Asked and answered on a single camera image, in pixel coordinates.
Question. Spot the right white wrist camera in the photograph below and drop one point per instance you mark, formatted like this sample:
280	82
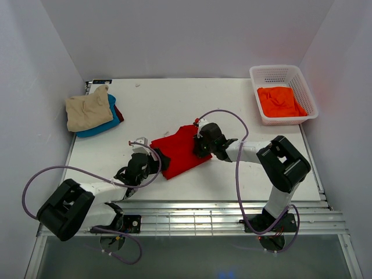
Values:
200	123

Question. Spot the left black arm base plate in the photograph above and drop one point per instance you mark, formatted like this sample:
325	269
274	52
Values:
130	224

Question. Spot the blue label sticker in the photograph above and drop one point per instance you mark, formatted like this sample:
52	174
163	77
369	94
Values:
101	81

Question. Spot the orange t shirt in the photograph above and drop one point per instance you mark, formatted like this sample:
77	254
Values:
280	102

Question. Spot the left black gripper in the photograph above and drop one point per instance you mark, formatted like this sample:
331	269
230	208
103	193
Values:
158	164

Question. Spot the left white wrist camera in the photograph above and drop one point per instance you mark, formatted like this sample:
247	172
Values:
139	145

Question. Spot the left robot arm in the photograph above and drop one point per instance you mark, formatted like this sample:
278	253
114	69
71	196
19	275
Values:
75	206

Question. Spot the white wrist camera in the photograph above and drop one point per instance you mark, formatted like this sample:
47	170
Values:
200	123
139	145

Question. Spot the white plastic basket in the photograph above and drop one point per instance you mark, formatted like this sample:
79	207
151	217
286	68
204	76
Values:
267	76

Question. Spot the dark red folded t shirt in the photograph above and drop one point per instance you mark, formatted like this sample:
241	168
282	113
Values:
119	114

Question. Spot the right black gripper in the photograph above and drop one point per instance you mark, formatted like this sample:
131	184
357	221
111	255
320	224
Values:
199	146

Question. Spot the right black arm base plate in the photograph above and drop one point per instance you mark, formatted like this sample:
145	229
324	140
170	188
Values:
261	222

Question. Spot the beige folded t shirt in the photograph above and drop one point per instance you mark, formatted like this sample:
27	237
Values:
88	111

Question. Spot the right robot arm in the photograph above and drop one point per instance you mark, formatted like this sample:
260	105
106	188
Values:
284	165

